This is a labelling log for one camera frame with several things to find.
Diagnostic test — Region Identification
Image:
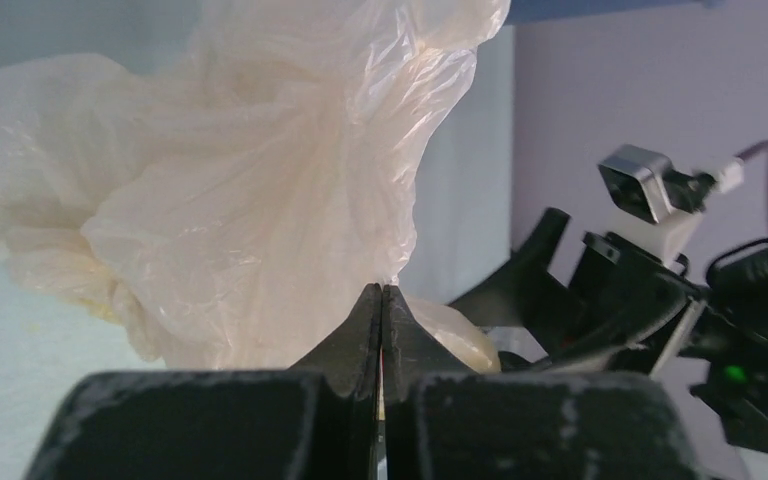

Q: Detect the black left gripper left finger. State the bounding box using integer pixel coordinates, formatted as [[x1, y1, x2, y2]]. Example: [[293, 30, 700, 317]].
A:
[[26, 284, 383, 479]]

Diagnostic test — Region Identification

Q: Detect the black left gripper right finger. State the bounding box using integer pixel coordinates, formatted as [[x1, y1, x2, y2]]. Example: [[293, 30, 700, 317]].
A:
[[382, 286, 705, 479]]

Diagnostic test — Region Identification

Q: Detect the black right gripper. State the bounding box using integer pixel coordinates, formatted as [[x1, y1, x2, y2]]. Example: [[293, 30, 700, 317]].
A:
[[449, 208, 705, 372]]

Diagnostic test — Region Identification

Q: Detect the translucent cream plastic trash bag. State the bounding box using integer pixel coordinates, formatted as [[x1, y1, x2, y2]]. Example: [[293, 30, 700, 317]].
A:
[[0, 1, 510, 369]]

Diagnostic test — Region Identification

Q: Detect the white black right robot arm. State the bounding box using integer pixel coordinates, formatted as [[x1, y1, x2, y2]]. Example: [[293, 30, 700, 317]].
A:
[[453, 208, 768, 454]]

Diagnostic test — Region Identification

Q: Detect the blue plastic trash bin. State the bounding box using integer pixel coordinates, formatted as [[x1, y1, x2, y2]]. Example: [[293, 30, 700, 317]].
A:
[[504, 0, 720, 26]]

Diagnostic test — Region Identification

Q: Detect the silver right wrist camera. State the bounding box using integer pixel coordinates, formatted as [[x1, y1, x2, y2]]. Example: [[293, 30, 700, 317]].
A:
[[598, 144, 744, 267]]

